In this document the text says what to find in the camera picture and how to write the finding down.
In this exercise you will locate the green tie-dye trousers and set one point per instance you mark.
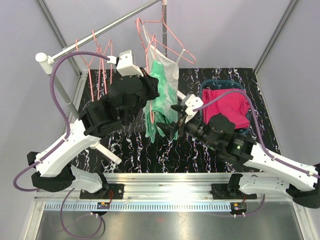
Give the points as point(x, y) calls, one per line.
point(159, 110)

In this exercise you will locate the pink hanger of camisole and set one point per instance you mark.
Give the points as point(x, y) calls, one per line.
point(184, 53)

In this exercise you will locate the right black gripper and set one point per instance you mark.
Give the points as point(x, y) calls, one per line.
point(169, 129)

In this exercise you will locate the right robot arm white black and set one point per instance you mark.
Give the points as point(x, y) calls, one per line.
point(297, 181)

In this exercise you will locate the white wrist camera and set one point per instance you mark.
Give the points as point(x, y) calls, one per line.
point(190, 104)
point(125, 64)

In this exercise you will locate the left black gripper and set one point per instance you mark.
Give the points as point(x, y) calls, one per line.
point(151, 83)

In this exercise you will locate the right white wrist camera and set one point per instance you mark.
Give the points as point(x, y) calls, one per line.
point(190, 104)

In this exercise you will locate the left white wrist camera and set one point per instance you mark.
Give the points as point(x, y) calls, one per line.
point(125, 64)

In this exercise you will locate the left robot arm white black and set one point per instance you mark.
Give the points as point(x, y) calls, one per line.
point(118, 108)

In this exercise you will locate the aluminium mounting rail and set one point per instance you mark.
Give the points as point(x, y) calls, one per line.
point(173, 206)

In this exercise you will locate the white camisole top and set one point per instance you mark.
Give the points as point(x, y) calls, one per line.
point(171, 68)

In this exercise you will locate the magenta trousers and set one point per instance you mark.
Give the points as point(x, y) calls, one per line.
point(234, 106)

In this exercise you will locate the metal clothes rack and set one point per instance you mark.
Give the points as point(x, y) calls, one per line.
point(47, 61)

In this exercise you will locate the blue transparent plastic basket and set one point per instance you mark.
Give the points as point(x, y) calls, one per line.
point(213, 88)

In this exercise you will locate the pink hanger of magenta trousers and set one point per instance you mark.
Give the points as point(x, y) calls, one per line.
point(102, 86)

